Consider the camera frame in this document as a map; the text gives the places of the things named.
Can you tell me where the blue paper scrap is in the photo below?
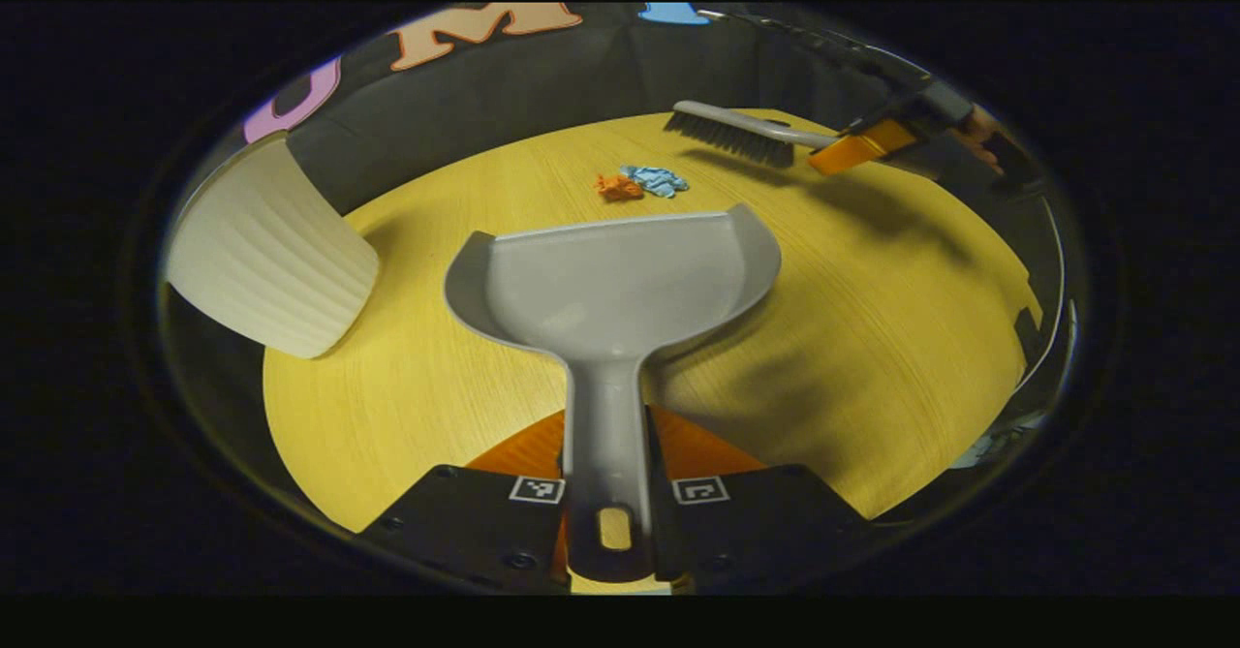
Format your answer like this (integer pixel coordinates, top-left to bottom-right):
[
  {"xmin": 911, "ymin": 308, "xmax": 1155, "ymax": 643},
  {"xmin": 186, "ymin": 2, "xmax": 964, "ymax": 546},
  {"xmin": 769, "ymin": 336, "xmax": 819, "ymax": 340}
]
[{"xmin": 620, "ymin": 165, "xmax": 691, "ymax": 199}]

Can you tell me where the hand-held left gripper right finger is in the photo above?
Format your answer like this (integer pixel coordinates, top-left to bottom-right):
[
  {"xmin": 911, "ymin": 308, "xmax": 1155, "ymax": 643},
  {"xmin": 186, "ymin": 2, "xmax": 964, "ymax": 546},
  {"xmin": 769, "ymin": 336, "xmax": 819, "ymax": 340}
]
[{"xmin": 645, "ymin": 406, "xmax": 873, "ymax": 593}]

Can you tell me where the grey plastic dustpan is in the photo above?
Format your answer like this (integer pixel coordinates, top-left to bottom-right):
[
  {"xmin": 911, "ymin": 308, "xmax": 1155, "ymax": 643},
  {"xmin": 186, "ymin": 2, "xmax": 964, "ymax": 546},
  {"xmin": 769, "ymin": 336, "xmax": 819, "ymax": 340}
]
[{"xmin": 444, "ymin": 203, "xmax": 783, "ymax": 583}]

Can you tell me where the white ribbed garbage bin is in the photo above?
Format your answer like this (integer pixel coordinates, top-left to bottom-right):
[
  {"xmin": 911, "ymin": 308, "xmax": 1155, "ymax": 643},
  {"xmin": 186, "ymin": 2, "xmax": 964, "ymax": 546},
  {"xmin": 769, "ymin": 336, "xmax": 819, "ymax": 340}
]
[{"xmin": 165, "ymin": 133, "xmax": 381, "ymax": 360}]

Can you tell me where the small grey broom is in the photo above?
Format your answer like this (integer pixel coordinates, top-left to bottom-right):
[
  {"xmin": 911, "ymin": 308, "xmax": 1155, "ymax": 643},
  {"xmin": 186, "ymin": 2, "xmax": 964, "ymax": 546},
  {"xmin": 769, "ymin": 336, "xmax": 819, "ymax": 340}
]
[{"xmin": 664, "ymin": 100, "xmax": 844, "ymax": 170}]

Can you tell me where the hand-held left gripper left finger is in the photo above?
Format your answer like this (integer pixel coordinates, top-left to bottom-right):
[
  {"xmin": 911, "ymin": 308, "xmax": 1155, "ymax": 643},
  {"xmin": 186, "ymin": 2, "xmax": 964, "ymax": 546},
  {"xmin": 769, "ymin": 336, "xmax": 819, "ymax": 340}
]
[{"xmin": 358, "ymin": 410, "xmax": 570, "ymax": 593}]

